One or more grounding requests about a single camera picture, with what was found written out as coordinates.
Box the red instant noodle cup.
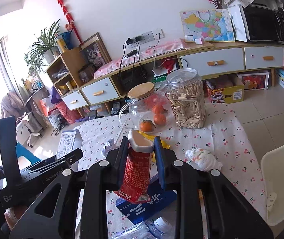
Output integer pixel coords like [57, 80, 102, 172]
[115, 129, 154, 204]

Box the blue white carton box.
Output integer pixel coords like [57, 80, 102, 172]
[56, 129, 82, 159]

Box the clear plastic water bottle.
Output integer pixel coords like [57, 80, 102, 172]
[112, 217, 173, 238]

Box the white plastic trash bin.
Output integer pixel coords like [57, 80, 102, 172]
[260, 145, 284, 226]

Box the person left hand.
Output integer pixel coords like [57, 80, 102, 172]
[4, 206, 28, 230]

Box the crumpled white paper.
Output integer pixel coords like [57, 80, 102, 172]
[101, 138, 118, 158]

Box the blue plastic stool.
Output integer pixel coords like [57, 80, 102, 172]
[15, 142, 41, 165]

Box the blue paper box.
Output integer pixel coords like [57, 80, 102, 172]
[115, 175, 177, 224]

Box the yellow snack wrapper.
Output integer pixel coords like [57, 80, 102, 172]
[138, 129, 171, 163]

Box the crumpled white tissue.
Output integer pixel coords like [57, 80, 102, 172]
[185, 148, 223, 172]

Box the mandarin orange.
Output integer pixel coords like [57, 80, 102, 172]
[152, 104, 165, 114]
[153, 113, 167, 126]
[139, 119, 156, 133]

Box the glass jar with wooden lid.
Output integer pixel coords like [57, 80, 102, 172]
[119, 82, 174, 134]

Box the cherry print tablecloth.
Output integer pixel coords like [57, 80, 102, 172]
[78, 104, 267, 238]

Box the clear jar of biscuits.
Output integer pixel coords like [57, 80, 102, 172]
[166, 68, 206, 129]

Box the yellow cardboard box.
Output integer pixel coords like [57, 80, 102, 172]
[205, 74, 244, 104]

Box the framed cat picture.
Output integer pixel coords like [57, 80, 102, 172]
[80, 32, 112, 70]

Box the potted green plant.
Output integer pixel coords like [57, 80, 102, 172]
[24, 20, 60, 74]

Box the red gift box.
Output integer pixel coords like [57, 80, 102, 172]
[237, 70, 270, 91]

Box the wooden white TV cabinet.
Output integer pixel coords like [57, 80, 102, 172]
[46, 42, 284, 111]

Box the pink cloth cover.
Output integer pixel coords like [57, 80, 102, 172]
[94, 39, 190, 79]

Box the colourful map poster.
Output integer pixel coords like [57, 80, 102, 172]
[180, 9, 236, 42]

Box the black microwave oven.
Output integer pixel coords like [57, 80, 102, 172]
[241, 5, 284, 44]

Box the wall power socket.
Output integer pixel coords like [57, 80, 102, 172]
[125, 29, 165, 49]

